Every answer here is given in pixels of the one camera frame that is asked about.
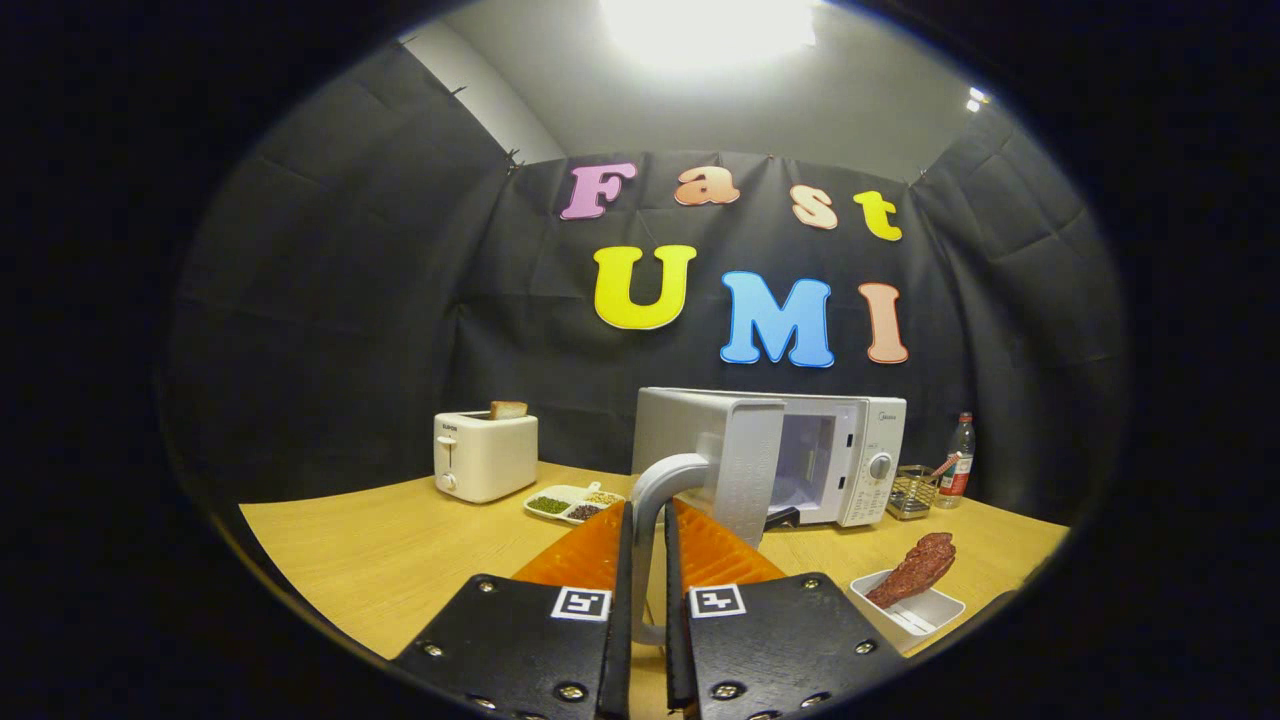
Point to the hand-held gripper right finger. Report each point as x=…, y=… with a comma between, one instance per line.
x=676, y=640

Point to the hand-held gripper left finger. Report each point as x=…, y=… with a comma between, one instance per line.
x=622, y=620

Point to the brown roasted meat piece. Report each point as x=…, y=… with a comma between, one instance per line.
x=915, y=570

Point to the white toaster oven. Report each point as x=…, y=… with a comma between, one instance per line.
x=860, y=440

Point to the white bread toaster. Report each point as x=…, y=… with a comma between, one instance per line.
x=490, y=455

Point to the white divided bean dish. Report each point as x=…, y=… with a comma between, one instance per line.
x=550, y=505

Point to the toast slice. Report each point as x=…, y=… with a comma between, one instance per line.
x=508, y=410

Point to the white rectangular ribbed dish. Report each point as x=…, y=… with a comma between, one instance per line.
x=925, y=615

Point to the red label plastic bottle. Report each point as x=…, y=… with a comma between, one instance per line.
x=958, y=470

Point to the black backdrop cloth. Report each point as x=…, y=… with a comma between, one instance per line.
x=330, y=300

